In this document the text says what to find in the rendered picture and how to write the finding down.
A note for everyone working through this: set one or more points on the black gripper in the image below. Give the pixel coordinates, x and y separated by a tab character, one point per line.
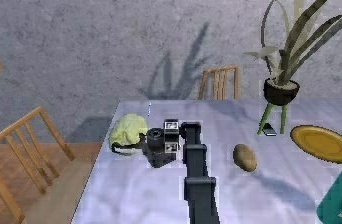
154	139

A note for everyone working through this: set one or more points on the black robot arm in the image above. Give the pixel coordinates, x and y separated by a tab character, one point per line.
197	173

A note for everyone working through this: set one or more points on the light wooden chair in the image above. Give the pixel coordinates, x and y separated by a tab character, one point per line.
219	83
14	146

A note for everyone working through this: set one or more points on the brown potato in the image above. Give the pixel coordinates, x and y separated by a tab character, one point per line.
244	157

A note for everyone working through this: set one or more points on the pale green lettuce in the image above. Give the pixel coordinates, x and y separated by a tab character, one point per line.
127	130

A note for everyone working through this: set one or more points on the green plant stand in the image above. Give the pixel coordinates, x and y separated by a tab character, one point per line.
265	116

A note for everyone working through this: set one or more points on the house plant in black pot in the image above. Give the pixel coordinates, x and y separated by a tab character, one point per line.
281	91

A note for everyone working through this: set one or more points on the yellow plate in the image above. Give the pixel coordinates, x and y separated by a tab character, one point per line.
324	144

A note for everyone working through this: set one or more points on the teal bottle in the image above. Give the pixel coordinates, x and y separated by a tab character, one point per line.
339	200

